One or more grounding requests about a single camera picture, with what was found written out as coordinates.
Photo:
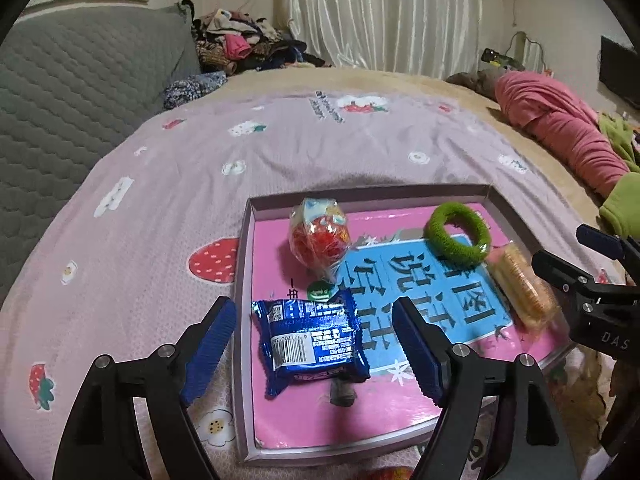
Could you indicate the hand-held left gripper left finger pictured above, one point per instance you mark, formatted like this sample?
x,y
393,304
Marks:
x,y
210,350

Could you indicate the pile of clothes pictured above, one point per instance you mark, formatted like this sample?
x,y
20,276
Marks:
x,y
240,40

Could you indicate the shallow grey cardboard box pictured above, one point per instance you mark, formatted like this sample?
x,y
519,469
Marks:
x,y
242,340

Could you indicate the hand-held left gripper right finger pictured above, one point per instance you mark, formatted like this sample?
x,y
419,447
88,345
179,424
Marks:
x,y
417,355

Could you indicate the blue snack packet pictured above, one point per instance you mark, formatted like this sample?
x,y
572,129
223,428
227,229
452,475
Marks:
x,y
310,340

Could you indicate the grey desk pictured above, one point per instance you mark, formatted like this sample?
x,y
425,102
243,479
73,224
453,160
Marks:
x,y
505,60

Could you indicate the clear biscuit packet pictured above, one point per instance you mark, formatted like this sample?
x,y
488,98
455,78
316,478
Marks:
x,y
522,287

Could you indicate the blue floral cloth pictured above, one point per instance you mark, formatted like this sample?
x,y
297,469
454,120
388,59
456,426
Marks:
x,y
195,87

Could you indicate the pink quilt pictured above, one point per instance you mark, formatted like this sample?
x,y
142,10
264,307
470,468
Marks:
x,y
560,125

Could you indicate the pink and blue book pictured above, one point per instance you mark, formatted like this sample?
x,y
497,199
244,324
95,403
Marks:
x,y
450,360

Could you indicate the pink printed blanket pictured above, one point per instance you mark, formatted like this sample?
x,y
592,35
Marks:
x,y
150,210

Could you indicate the tan bed sheet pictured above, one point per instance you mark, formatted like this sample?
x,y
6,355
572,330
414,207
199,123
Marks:
x,y
400,82

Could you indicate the green hair scrunchie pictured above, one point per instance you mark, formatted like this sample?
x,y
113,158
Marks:
x,y
440,237

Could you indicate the green fleece blanket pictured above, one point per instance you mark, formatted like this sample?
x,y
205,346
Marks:
x,y
625,200

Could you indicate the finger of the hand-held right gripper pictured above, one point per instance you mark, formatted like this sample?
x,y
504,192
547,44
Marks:
x,y
560,270
602,241

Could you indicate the grey quilted headboard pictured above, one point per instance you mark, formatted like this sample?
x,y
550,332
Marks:
x,y
75,85

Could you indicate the brown cloth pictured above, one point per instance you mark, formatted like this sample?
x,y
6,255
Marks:
x,y
470,82

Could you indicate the black television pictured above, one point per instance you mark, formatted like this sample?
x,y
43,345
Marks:
x,y
620,72

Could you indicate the white curtain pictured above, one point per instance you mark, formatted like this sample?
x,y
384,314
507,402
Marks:
x,y
380,15

